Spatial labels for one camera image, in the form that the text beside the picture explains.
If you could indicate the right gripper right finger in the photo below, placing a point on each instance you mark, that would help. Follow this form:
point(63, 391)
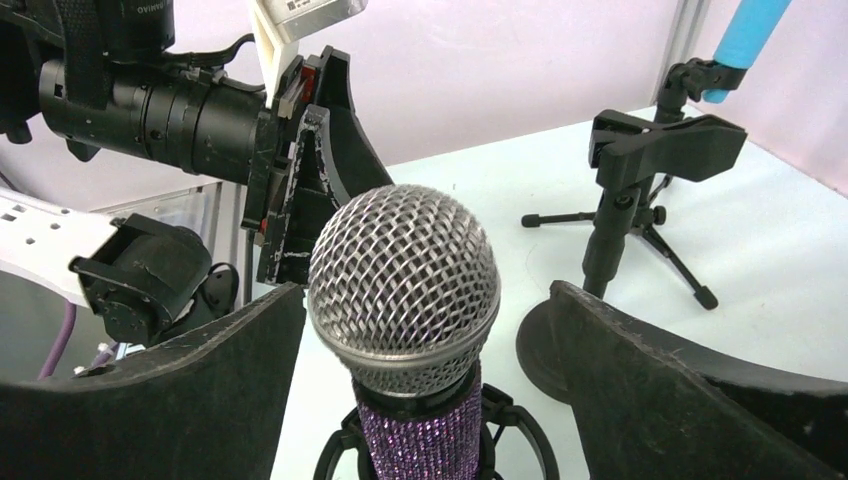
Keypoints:
point(650, 404)

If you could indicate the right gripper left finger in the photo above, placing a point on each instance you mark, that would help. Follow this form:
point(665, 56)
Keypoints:
point(208, 404)

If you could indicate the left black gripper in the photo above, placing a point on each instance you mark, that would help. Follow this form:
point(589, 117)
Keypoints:
point(333, 162)

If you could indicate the purple glitter microphone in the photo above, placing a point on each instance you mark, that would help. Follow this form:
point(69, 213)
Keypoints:
point(404, 289)

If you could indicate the round base mic stand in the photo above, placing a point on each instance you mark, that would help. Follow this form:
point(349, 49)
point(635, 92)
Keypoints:
point(635, 159)

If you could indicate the blue toy microphone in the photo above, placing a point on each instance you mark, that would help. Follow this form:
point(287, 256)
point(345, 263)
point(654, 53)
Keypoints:
point(750, 28)

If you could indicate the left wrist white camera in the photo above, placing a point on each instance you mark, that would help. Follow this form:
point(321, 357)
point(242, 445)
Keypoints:
point(279, 25)

